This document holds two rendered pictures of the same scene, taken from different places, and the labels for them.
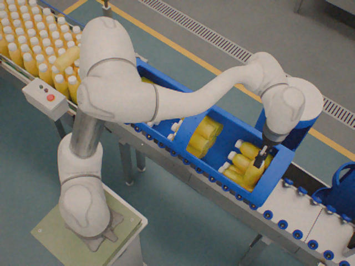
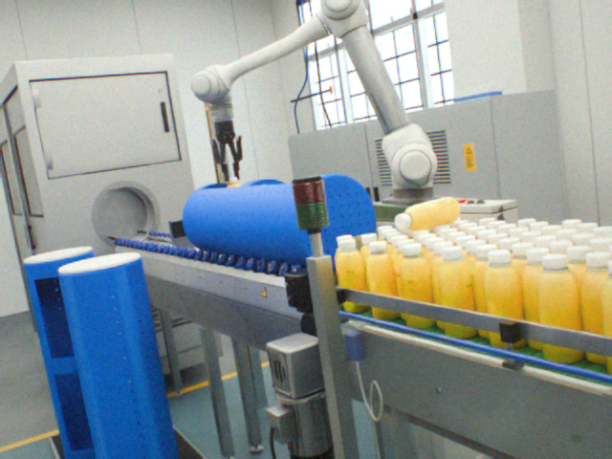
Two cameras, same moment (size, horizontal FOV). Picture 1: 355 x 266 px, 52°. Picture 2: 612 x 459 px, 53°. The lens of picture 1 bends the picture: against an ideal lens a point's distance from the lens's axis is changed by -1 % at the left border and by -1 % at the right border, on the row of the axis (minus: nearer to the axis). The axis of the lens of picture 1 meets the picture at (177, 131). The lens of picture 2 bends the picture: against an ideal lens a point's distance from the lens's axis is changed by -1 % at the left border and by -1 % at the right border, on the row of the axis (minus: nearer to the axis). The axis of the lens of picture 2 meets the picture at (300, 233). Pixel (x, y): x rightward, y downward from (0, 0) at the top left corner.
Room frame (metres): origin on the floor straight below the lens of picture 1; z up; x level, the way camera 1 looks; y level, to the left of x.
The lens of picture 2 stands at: (2.76, 1.02, 1.31)
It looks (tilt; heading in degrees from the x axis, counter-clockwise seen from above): 7 degrees down; 208
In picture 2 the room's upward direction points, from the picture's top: 8 degrees counter-clockwise
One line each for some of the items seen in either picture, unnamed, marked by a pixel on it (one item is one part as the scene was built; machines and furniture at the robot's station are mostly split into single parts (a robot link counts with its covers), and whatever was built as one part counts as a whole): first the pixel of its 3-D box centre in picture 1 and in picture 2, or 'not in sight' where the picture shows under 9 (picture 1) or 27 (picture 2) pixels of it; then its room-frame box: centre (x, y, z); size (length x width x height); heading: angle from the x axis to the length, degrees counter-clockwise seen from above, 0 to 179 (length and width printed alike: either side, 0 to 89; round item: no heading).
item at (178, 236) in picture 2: (354, 241); (182, 235); (0.48, -0.81, 1.00); 0.10 x 0.04 x 0.15; 149
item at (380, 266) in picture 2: not in sight; (382, 283); (1.44, 0.52, 0.98); 0.07 x 0.07 x 0.16
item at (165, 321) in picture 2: not in sight; (169, 344); (0.06, -1.37, 0.31); 0.06 x 0.06 x 0.63; 59
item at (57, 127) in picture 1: (68, 151); not in sight; (1.02, 0.66, 0.50); 0.04 x 0.04 x 1.00; 59
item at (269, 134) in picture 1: (277, 127); (222, 114); (0.69, -0.34, 1.50); 0.09 x 0.09 x 0.06
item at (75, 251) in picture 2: not in sight; (58, 254); (0.95, -1.10, 1.03); 0.28 x 0.28 x 0.01
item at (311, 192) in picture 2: not in sight; (308, 192); (1.67, 0.48, 1.23); 0.06 x 0.06 x 0.04
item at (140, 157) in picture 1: (140, 149); not in sight; (1.19, 0.24, 0.31); 0.06 x 0.06 x 0.63; 59
